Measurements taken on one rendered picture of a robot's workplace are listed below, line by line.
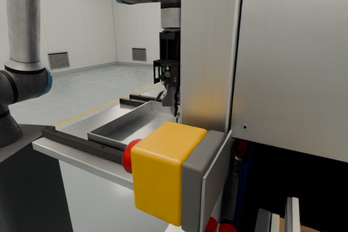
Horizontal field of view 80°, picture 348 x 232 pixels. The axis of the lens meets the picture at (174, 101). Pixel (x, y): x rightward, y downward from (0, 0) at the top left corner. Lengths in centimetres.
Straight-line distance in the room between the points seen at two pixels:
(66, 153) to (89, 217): 113
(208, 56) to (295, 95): 9
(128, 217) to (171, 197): 136
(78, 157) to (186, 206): 34
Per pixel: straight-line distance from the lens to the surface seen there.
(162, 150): 19
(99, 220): 159
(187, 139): 21
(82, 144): 51
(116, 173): 43
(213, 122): 25
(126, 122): 60
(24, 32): 82
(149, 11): 697
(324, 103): 23
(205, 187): 18
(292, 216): 25
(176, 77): 45
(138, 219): 153
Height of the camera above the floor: 113
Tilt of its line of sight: 19 degrees down
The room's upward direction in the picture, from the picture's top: straight up
